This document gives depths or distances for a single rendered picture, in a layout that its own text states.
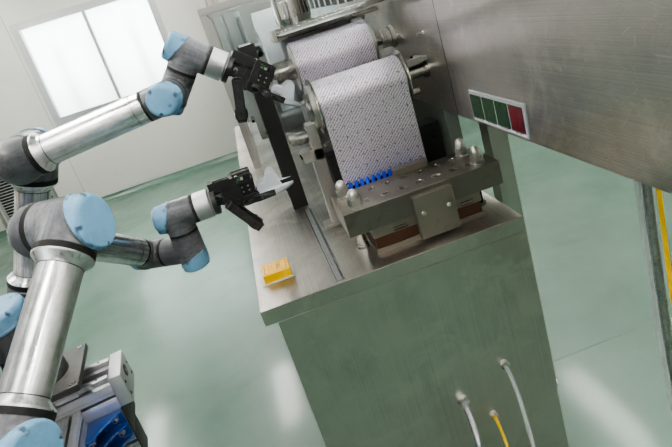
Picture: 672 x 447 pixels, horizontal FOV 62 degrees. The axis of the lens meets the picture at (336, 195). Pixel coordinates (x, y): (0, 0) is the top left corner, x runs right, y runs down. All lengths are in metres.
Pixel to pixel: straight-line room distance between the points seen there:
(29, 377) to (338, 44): 1.15
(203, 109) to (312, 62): 5.42
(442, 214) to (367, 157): 0.27
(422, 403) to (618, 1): 1.07
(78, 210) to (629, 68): 0.95
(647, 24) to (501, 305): 0.87
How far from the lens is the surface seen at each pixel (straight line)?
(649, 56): 0.82
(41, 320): 1.13
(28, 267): 1.69
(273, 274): 1.42
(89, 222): 1.17
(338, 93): 1.46
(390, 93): 1.49
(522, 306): 1.52
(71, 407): 1.69
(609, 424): 2.15
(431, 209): 1.36
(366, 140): 1.50
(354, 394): 1.48
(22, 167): 1.45
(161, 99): 1.32
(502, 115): 1.21
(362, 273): 1.33
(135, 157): 7.23
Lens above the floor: 1.51
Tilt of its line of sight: 19 degrees down
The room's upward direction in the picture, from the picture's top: 18 degrees counter-clockwise
